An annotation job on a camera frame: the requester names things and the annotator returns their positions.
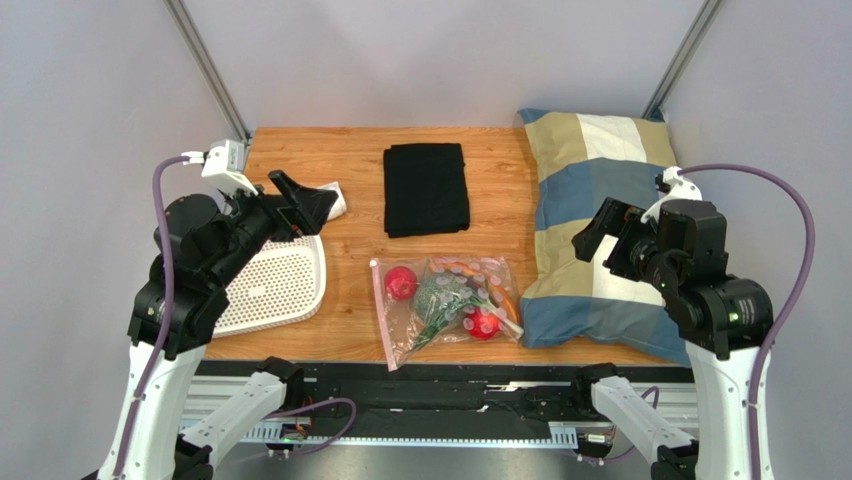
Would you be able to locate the right aluminium frame post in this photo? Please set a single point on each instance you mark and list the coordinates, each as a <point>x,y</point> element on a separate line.
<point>683,55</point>

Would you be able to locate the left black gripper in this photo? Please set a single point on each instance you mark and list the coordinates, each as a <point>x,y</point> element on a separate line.
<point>291,219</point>

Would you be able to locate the white perforated plastic basket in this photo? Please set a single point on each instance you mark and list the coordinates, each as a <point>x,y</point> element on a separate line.
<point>283,284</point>

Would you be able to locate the left aluminium frame post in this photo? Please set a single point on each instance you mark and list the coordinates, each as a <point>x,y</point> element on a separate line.
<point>192,37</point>

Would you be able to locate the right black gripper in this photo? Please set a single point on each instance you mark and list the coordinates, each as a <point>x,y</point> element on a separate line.
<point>614,241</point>

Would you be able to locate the aluminium frame post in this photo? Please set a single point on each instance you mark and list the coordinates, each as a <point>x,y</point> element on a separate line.
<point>192,37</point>
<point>683,55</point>

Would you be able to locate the red fake apple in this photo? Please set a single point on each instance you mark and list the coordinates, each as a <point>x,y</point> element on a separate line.
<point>401,283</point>

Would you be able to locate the orange fake carrot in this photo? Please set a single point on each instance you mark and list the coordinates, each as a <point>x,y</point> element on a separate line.
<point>484,275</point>

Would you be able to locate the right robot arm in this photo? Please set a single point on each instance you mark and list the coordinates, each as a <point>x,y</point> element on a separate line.
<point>722,320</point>

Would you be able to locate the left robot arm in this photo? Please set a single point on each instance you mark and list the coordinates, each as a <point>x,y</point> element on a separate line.
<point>202,251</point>

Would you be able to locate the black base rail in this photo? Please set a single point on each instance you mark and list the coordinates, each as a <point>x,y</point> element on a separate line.
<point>463,405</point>

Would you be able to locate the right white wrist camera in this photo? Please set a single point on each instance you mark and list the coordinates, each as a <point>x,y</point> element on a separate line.
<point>671,185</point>

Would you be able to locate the red fake tomato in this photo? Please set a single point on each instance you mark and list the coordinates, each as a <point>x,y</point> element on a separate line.
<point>481,324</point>

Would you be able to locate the black folded cloth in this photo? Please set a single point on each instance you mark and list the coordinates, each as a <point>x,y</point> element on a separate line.
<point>425,190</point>

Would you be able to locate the white rolled towel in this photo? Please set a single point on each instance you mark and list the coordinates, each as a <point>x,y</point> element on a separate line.
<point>339,207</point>

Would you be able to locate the clear zip top bag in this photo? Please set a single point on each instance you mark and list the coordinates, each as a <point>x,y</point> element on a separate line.
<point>399,325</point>

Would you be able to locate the plaid pillow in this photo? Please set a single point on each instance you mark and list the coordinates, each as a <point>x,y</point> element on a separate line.
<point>594,173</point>

